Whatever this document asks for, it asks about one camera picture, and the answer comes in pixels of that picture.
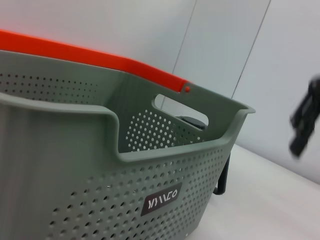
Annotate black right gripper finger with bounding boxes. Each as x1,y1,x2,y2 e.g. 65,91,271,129
288,73,320,158

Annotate grey perforated storage bin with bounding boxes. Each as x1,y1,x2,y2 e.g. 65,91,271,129
0,49,257,240

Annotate glass pitcher black handle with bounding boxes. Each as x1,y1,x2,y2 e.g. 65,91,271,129
174,114,231,197

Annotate orange bin handle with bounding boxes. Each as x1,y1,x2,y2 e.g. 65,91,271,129
0,29,195,95

